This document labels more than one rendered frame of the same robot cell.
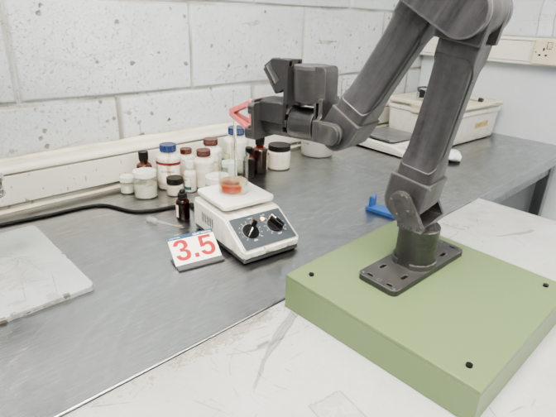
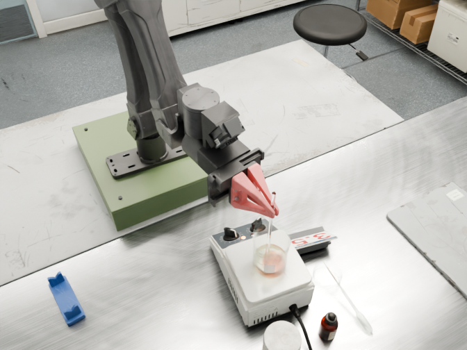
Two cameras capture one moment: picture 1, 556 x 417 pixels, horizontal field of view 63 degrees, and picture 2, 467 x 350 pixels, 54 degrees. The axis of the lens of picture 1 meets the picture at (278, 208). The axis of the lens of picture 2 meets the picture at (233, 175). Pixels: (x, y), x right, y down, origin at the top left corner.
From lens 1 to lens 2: 1.36 m
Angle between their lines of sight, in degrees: 109
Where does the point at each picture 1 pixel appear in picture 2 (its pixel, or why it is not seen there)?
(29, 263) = (455, 249)
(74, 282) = (402, 217)
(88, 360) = (365, 160)
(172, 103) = not seen: outside the picture
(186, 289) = (314, 205)
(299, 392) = (256, 130)
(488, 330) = not seen: hidden behind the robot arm
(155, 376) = (326, 146)
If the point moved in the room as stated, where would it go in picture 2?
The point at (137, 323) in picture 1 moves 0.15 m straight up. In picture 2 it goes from (343, 180) to (356, 130)
